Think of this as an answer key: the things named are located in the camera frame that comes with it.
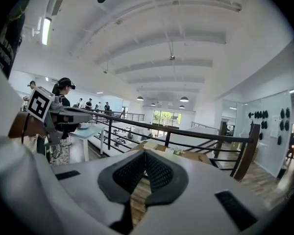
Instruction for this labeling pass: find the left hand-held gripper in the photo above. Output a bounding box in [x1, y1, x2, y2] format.
[26, 86, 93, 146]

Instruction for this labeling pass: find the bright window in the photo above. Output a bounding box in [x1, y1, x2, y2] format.
[153, 110, 182, 127]

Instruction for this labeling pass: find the white wall paper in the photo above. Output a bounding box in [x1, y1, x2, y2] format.
[270, 115, 280, 138]

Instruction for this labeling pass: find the person's left forearm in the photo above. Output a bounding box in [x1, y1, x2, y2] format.
[7, 111, 48, 140]

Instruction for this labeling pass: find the long ceiling light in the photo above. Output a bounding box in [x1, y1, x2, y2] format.
[41, 17, 52, 46]

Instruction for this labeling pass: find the dark metal railing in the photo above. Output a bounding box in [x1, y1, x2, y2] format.
[93, 109, 146, 122]
[73, 106, 261, 182]

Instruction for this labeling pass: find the white dish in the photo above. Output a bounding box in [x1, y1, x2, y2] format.
[77, 121, 92, 131]

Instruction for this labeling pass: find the long white worktable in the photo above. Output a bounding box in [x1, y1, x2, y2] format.
[88, 121, 155, 158]

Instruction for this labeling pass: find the brown cardboard box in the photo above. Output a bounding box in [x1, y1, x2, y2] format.
[127, 140, 213, 166]

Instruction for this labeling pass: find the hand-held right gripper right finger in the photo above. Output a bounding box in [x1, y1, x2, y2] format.
[145, 149, 190, 207]

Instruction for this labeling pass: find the group of black wall-hung items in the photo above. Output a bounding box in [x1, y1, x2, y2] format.
[247, 107, 291, 145]

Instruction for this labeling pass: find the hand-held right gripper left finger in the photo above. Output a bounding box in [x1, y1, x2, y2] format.
[97, 149, 147, 235]

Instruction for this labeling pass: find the white flower bunch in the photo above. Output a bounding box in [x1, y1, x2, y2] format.
[170, 147, 186, 156]

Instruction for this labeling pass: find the white table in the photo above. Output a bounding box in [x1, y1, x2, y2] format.
[69, 124, 106, 163]

